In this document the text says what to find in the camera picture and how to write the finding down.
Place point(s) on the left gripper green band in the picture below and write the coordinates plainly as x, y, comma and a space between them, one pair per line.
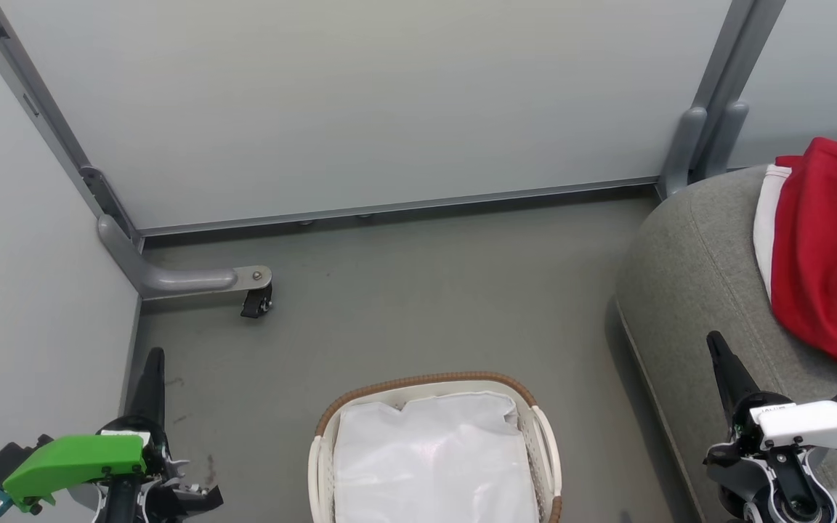
77, 457

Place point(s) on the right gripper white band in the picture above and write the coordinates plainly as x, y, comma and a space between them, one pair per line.
818, 425

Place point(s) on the red garment white striped trim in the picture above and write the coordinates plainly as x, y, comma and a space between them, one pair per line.
833, 254

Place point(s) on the white laundry basket woven rim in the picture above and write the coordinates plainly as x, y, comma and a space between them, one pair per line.
546, 450

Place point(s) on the white cloth basket liner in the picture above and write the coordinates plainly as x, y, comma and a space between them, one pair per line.
433, 465

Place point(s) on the grey fabric sofa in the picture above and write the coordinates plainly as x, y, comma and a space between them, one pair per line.
694, 290

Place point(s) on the grey metal partition foot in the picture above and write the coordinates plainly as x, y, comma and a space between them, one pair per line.
171, 280

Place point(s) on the black caster wheel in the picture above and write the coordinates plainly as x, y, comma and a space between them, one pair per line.
257, 301

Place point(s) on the grey partition post with feet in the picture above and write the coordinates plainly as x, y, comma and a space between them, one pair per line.
724, 80

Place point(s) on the grey partition bottom rail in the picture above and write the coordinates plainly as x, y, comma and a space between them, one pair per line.
389, 207

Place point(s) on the grey partition corner post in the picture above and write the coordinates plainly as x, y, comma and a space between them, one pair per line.
33, 102

